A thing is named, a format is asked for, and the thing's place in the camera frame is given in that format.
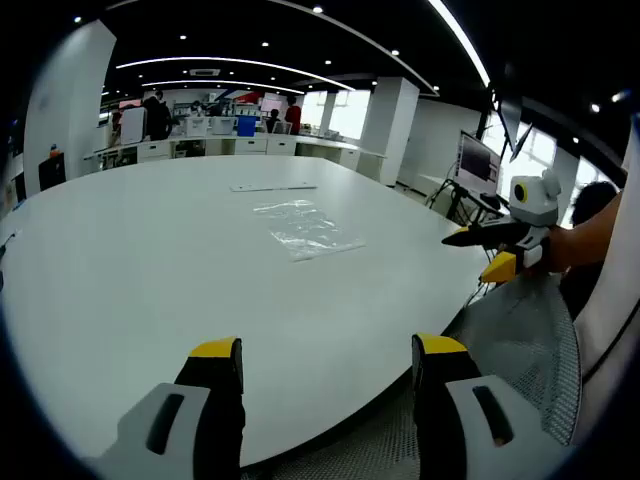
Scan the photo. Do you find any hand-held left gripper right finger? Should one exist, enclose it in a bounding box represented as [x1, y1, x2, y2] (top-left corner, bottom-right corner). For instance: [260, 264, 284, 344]
[411, 333, 571, 480]

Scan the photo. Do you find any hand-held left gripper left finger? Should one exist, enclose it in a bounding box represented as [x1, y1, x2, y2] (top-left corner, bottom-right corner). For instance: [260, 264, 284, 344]
[82, 336, 247, 480]

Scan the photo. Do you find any clear plastic food packaging bag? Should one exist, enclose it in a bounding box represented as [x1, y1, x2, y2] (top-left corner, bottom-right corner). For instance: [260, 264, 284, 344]
[252, 199, 367, 264]

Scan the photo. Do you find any black computer monitor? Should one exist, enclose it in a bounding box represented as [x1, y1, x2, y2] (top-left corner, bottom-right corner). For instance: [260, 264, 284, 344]
[457, 129, 503, 197]

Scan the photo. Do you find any grey mesh office chair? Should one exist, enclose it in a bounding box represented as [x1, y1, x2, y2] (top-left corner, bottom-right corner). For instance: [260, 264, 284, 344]
[249, 272, 584, 480]

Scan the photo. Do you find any white table socket panel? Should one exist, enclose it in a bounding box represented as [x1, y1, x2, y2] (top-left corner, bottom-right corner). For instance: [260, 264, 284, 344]
[229, 182, 319, 193]

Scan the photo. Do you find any long white counter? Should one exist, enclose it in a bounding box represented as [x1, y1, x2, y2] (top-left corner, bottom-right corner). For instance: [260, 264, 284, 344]
[82, 133, 389, 174]

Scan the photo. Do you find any black cabinet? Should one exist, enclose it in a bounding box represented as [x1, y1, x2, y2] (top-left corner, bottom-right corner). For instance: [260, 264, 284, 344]
[38, 152, 67, 192]

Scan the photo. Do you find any black cable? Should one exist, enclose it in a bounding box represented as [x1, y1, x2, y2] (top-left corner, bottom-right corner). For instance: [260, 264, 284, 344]
[579, 303, 640, 381]

